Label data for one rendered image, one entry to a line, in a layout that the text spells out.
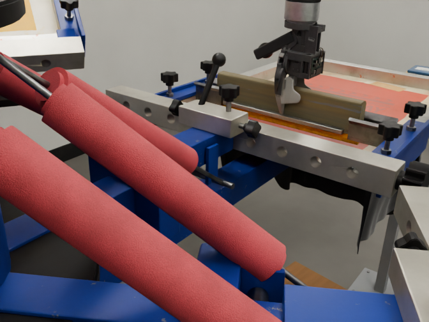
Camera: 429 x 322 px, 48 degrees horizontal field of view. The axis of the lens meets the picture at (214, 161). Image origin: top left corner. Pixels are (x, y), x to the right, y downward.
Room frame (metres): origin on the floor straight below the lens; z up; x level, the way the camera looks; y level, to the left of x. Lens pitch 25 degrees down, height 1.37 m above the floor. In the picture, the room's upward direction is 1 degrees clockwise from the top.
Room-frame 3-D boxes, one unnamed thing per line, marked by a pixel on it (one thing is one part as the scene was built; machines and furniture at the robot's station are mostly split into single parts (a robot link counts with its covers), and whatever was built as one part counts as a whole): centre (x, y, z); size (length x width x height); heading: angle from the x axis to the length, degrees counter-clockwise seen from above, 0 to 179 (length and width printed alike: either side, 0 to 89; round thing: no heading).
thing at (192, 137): (0.82, 0.04, 1.02); 0.17 x 0.06 x 0.05; 144
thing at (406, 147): (0.92, -0.38, 0.97); 0.30 x 0.05 x 0.07; 144
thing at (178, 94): (1.25, 0.07, 0.97); 0.30 x 0.05 x 0.07; 144
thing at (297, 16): (1.09, -0.18, 1.23); 0.08 x 0.08 x 0.05
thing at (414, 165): (0.70, -0.31, 1.02); 0.07 x 0.06 x 0.07; 144
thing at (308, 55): (1.08, -0.19, 1.15); 0.09 x 0.08 x 0.12; 54
